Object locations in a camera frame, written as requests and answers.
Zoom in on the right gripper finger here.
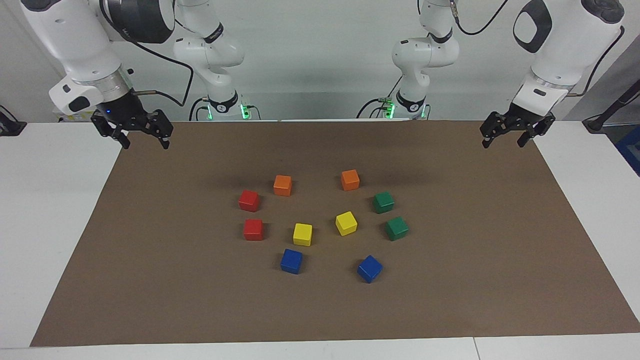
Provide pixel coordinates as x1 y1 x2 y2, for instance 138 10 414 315
91 113 132 150
148 109 175 150

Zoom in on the blue crate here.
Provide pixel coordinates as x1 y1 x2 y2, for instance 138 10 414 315
614 124 640 177

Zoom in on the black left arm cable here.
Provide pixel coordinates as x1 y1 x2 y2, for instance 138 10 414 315
450 0 626 97

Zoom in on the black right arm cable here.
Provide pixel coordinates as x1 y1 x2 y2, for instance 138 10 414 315
100 0 195 107

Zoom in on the green wooden cube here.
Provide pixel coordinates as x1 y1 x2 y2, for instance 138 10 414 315
372 191 396 214
384 216 410 242

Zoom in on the brown paper mat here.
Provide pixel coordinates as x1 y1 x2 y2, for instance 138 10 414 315
30 120 640 347

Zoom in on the white box with yellow label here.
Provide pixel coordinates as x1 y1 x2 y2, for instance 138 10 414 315
56 111 96 123

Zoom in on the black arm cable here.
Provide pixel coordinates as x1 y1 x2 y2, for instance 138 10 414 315
450 0 626 97
100 0 195 107

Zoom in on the black clamp mount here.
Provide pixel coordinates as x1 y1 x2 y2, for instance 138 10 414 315
0 104 27 137

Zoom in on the red wooden cube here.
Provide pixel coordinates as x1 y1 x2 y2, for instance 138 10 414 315
238 189 261 213
243 218 265 242

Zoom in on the yellow wooden cube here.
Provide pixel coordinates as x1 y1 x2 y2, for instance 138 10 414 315
335 211 359 237
292 223 313 247

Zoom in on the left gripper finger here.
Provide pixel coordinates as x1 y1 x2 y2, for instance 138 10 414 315
516 113 557 149
479 112 508 150

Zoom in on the black metal stand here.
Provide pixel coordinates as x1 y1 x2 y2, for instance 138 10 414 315
582 79 640 134

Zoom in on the blue wooden cube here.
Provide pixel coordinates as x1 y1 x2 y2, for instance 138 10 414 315
280 248 304 275
356 254 384 284

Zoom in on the black base cable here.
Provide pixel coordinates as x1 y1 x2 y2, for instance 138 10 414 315
356 75 404 120
189 97 211 122

